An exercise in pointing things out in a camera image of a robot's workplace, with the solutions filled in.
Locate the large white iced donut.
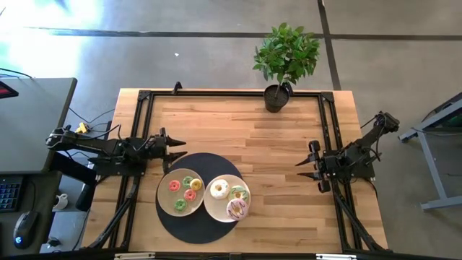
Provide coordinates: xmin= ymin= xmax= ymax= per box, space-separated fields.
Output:
xmin=209 ymin=178 xmax=231 ymax=200

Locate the large pink iced donut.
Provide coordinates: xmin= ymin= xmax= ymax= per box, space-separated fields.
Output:
xmin=226 ymin=198 xmax=250 ymax=222

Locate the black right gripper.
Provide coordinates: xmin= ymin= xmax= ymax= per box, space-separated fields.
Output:
xmin=295 ymin=139 xmax=340 ymax=194

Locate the beige round plate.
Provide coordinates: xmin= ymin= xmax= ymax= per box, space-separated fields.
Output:
xmin=157 ymin=168 xmax=206 ymax=218

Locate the black computer mouse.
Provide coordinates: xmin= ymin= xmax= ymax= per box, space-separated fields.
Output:
xmin=13 ymin=210 xmax=40 ymax=250

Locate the black round placemat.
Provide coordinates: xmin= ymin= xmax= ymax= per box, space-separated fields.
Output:
xmin=154 ymin=152 xmax=244 ymax=245

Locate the potted green plant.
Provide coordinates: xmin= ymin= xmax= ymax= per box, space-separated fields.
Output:
xmin=252 ymin=22 xmax=321 ymax=113

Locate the large green iced donut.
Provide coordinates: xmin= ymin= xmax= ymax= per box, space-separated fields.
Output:
xmin=229 ymin=185 xmax=250 ymax=203

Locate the silver metal bracket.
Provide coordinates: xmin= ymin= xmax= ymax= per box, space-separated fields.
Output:
xmin=316 ymin=253 xmax=357 ymax=260
xmin=114 ymin=252 xmax=156 ymax=260

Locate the white mug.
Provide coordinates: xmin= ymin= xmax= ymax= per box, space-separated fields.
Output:
xmin=53 ymin=193 xmax=69 ymax=212

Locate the black device with red light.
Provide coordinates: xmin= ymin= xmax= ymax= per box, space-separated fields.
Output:
xmin=0 ymin=80 xmax=19 ymax=100

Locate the white round plate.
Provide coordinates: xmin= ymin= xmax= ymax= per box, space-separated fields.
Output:
xmin=203 ymin=174 xmax=252 ymax=224

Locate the grey desk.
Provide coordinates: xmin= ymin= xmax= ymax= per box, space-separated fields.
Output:
xmin=0 ymin=77 xmax=79 ymax=176

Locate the black aluminium table frame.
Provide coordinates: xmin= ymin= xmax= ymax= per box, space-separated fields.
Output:
xmin=86 ymin=88 xmax=389 ymax=254

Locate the black desk support beam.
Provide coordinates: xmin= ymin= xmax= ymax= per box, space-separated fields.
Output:
xmin=50 ymin=151 xmax=98 ymax=212

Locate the grey metal table frame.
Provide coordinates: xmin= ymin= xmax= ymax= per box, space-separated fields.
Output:
xmin=398 ymin=92 xmax=462 ymax=212

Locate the black backlit keyboard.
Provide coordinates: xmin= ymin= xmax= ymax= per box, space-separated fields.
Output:
xmin=0 ymin=175 xmax=23 ymax=213

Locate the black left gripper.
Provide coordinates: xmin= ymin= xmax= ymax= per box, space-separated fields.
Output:
xmin=144 ymin=126 xmax=188 ymax=175

